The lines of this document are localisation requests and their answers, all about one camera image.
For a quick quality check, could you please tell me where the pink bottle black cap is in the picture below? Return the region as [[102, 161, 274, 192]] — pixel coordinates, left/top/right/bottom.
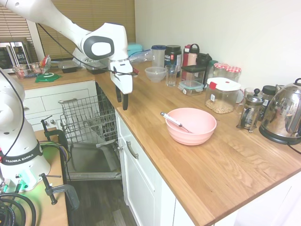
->
[[187, 43, 200, 66]]

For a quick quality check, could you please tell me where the red water bottle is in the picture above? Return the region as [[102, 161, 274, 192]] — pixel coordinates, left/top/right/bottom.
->
[[182, 45, 191, 67]]

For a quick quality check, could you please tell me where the white base cabinet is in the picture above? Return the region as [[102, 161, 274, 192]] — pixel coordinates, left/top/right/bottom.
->
[[22, 80, 98, 132], [115, 110, 301, 226]]

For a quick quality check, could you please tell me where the grey wire dishwasher rack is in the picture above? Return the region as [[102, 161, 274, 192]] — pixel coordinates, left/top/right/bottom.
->
[[58, 87, 118, 145]]

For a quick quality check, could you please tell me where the wooden robot mounting table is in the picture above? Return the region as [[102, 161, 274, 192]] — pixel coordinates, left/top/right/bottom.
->
[[23, 128, 70, 226]]

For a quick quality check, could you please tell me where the brown slatted window blind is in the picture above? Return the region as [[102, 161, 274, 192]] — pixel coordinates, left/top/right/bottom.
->
[[0, 4, 33, 44], [37, 0, 136, 60]]

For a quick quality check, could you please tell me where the teal bread box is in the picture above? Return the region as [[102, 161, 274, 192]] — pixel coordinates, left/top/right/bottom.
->
[[127, 43, 143, 55]]

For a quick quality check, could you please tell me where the glass container teal lid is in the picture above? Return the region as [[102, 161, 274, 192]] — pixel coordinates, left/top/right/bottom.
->
[[177, 80, 204, 97]]

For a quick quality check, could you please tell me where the glass jar black lid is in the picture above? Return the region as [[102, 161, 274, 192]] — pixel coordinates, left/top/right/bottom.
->
[[260, 85, 277, 122]]

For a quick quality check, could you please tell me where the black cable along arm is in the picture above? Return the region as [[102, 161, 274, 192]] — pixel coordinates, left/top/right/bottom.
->
[[37, 23, 139, 76]]

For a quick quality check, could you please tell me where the clear plastic bowl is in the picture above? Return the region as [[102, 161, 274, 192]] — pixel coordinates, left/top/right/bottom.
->
[[144, 66, 167, 83]]

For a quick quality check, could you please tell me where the built-in dishwasher body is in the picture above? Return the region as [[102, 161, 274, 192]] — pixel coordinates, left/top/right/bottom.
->
[[95, 81, 122, 151]]

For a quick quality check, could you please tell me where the clear container black lid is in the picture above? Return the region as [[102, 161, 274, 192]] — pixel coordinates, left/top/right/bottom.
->
[[181, 65, 206, 83]]

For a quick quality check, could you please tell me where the red yellow snack bag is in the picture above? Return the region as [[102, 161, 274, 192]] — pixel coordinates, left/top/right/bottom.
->
[[39, 55, 52, 74]]

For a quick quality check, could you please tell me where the jar with red gingham lid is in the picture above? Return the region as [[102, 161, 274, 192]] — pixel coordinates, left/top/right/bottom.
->
[[225, 65, 242, 83], [213, 62, 230, 78]]

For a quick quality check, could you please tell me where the pink plastic bowl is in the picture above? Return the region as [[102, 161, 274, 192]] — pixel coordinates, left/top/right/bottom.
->
[[165, 107, 217, 146]]

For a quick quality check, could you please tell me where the clear glass mug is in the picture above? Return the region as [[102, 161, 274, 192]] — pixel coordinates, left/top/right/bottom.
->
[[235, 87, 253, 113]]

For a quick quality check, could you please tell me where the red white oatmeal cup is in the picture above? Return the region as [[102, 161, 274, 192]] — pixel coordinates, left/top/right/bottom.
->
[[13, 64, 29, 80]]

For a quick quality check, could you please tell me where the black kettle power cord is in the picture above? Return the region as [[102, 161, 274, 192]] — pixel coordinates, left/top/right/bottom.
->
[[286, 142, 301, 156]]

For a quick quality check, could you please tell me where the black coiled cable bundle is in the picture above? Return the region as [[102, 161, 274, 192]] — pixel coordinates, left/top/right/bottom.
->
[[0, 193, 37, 226]]

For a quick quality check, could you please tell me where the black metal table clamp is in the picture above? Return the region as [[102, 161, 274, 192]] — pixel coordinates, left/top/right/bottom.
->
[[41, 115, 69, 151], [39, 173, 80, 211]]

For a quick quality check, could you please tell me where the silver metal fork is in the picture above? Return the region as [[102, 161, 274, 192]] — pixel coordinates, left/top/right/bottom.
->
[[160, 112, 193, 134]]

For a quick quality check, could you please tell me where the black Vega protein tub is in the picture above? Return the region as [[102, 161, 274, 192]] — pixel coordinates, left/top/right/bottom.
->
[[164, 45, 182, 77]]

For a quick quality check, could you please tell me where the coloured wire bundle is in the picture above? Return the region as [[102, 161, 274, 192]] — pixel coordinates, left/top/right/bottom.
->
[[39, 140, 71, 163]]

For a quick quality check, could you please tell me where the clear zip bag blue edge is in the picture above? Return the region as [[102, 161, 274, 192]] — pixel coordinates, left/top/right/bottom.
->
[[128, 49, 153, 64]]

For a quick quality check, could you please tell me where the clear nut jar white lid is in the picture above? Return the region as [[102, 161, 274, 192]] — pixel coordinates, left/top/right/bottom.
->
[[205, 77, 242, 114]]

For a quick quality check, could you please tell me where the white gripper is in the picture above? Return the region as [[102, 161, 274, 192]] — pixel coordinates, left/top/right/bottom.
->
[[108, 58, 134, 111]]

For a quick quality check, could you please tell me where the glass french press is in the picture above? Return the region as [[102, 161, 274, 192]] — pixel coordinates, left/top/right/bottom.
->
[[236, 88, 265, 134]]

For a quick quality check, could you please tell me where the stainless steel electric kettle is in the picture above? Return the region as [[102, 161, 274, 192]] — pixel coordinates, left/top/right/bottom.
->
[[259, 78, 301, 145]]

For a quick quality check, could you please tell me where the clear pitcher blue lid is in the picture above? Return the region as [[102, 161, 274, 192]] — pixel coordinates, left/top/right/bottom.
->
[[151, 45, 166, 68]]

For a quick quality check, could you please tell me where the stainless dishwasher door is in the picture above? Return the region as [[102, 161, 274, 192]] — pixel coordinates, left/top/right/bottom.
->
[[65, 140, 122, 181]]

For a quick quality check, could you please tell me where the stainless microwave oven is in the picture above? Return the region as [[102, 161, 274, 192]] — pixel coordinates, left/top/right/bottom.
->
[[0, 41, 31, 75]]

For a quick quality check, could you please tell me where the jar with green lid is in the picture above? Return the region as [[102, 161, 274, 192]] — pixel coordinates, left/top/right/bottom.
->
[[206, 60, 219, 82]]

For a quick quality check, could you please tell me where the meal container clear lid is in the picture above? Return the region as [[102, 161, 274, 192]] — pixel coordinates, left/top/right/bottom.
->
[[57, 60, 79, 73], [86, 65, 109, 75]]

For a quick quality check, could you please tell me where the clear drinking glass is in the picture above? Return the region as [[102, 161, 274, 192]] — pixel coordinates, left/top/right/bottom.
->
[[165, 65, 178, 87]]

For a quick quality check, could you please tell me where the black water bottle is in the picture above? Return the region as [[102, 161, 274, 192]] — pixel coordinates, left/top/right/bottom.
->
[[196, 53, 213, 82]]

